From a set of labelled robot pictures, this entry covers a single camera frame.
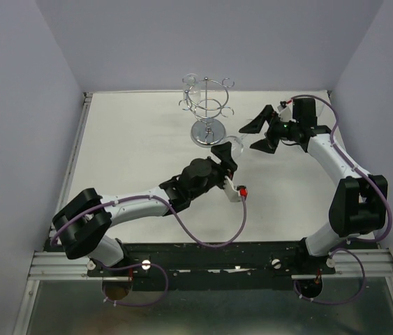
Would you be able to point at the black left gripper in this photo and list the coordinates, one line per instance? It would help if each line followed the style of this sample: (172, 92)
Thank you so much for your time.
(223, 153)

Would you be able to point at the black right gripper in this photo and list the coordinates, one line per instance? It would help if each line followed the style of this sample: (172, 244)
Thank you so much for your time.
(269, 144)

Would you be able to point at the etched front wine glass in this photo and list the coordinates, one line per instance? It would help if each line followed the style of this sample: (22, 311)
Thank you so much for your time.
(319, 106)

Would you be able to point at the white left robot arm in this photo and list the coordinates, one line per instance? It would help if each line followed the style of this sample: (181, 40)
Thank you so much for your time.
(82, 224)

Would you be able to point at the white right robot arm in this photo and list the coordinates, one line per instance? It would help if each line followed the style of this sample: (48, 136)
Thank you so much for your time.
(359, 206)

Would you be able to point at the chrome wine glass rack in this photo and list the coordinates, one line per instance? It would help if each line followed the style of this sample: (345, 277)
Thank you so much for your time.
(208, 130)

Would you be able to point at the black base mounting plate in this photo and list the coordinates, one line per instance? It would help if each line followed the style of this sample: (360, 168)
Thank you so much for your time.
(238, 266)

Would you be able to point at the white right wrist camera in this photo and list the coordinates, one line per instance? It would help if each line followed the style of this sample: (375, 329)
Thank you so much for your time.
(284, 111)

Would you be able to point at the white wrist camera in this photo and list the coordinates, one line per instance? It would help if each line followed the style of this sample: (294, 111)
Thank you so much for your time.
(234, 193)
(284, 111)

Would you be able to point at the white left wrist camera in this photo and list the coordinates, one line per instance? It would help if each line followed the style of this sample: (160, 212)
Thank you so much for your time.
(234, 193)

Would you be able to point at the aluminium extrusion rail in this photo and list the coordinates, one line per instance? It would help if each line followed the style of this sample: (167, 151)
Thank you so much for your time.
(376, 263)

